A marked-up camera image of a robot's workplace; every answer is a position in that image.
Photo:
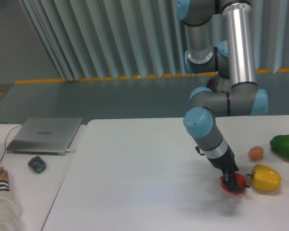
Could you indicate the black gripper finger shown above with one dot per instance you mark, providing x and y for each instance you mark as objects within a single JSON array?
[
  {"x": 234, "y": 185},
  {"x": 228, "y": 180}
]

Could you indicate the cream sleeved forearm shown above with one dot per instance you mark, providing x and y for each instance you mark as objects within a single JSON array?
[{"x": 9, "y": 212}]

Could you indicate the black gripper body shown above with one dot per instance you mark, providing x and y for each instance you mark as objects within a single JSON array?
[{"x": 225, "y": 162}]

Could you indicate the dark blue small tray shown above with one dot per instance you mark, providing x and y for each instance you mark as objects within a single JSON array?
[{"x": 37, "y": 164}]

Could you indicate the silver closed laptop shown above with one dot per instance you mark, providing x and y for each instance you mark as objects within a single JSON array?
[{"x": 47, "y": 136}]

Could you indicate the brown egg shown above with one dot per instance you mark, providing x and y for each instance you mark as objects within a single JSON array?
[{"x": 255, "y": 153}]

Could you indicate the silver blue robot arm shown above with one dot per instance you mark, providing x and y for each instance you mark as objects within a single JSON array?
[{"x": 233, "y": 91}]

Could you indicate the red bell pepper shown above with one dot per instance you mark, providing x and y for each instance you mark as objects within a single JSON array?
[{"x": 242, "y": 182}]

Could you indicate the green bell pepper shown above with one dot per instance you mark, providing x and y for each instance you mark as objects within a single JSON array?
[{"x": 280, "y": 145}]

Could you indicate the yellow bell pepper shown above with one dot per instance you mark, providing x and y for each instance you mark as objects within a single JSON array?
[{"x": 265, "y": 178}]

